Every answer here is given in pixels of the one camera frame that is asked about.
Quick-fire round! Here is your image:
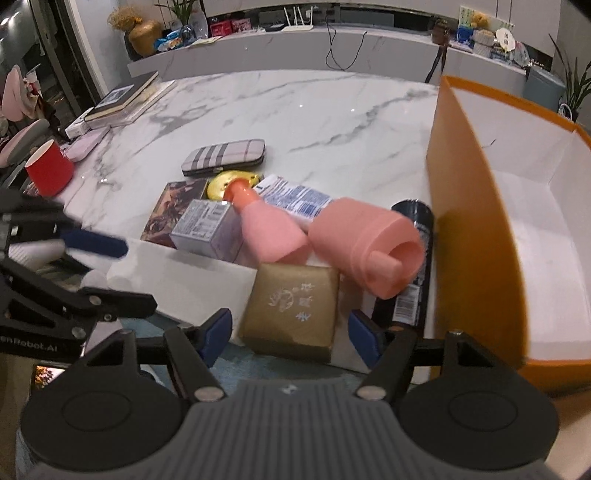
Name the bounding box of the black spray can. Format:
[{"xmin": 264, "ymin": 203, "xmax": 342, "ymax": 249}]
[{"xmin": 370, "ymin": 198, "xmax": 435, "ymax": 329}]

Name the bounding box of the gold square gift box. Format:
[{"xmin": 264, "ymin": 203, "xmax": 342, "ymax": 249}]
[{"xmin": 238, "ymin": 263, "xmax": 339, "ymax": 363}]

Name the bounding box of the plaid zip case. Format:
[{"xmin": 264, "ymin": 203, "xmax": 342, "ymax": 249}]
[{"xmin": 181, "ymin": 139, "xmax": 266, "ymax": 177}]

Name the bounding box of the red paper cup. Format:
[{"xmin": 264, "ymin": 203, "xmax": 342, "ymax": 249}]
[{"xmin": 25, "ymin": 139, "xmax": 74, "ymax": 197}]

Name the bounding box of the white paper sheet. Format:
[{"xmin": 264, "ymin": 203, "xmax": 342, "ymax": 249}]
[{"xmin": 106, "ymin": 239, "xmax": 256, "ymax": 345}]

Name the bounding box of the pink remote case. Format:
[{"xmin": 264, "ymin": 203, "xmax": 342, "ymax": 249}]
[{"xmin": 62, "ymin": 127, "xmax": 110, "ymax": 163}]

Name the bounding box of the pink foam cone piece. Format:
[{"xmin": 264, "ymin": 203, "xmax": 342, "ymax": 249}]
[{"xmin": 308, "ymin": 198, "xmax": 426, "ymax": 300}]

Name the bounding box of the dark illustrated card box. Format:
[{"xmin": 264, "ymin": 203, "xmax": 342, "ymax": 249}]
[{"xmin": 140, "ymin": 179, "xmax": 208, "ymax": 249}]

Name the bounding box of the small grey carton box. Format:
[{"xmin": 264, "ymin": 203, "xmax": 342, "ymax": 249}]
[{"xmin": 170, "ymin": 200, "xmax": 243, "ymax": 263}]

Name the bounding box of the stack of books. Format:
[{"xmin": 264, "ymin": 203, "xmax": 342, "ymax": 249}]
[{"xmin": 65, "ymin": 71, "xmax": 175, "ymax": 140}]

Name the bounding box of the white blue tube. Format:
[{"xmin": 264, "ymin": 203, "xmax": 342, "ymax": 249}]
[{"xmin": 253, "ymin": 174, "xmax": 332, "ymax": 232}]

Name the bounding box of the orange cardboard box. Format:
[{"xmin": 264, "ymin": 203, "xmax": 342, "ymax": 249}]
[{"xmin": 426, "ymin": 76, "xmax": 590, "ymax": 392}]

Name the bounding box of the gold vase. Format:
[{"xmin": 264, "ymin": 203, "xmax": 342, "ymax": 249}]
[{"xmin": 127, "ymin": 20, "xmax": 162, "ymax": 58}]

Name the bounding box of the grey trash bin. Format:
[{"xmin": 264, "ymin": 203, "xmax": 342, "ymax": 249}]
[{"xmin": 523, "ymin": 66, "xmax": 566, "ymax": 112}]

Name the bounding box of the white wifi router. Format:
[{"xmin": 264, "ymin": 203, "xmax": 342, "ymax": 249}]
[{"xmin": 283, "ymin": 5, "xmax": 314, "ymax": 32}]

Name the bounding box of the green leafy plant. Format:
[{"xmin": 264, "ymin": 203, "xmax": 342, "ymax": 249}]
[{"xmin": 550, "ymin": 36, "xmax": 591, "ymax": 122}]

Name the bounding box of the black hanging cable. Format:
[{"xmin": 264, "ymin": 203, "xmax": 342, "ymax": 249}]
[{"xmin": 323, "ymin": 20, "xmax": 369, "ymax": 72}]

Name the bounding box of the brown camera with strap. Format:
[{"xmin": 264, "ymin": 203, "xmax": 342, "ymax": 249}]
[{"xmin": 425, "ymin": 18, "xmax": 450, "ymax": 84}]

